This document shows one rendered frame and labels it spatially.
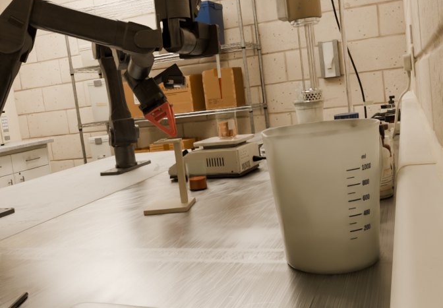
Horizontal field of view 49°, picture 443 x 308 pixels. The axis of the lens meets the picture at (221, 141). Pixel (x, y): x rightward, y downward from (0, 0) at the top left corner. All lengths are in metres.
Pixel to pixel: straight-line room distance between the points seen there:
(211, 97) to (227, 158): 2.30
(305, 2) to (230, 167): 0.61
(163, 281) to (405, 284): 0.36
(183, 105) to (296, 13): 2.12
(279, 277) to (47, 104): 4.22
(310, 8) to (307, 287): 1.11
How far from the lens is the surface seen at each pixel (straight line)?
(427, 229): 0.31
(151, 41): 0.98
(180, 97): 3.52
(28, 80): 4.77
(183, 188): 0.89
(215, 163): 1.14
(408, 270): 0.25
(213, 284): 0.53
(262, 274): 0.54
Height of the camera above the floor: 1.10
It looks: 6 degrees down
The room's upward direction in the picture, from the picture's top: 7 degrees counter-clockwise
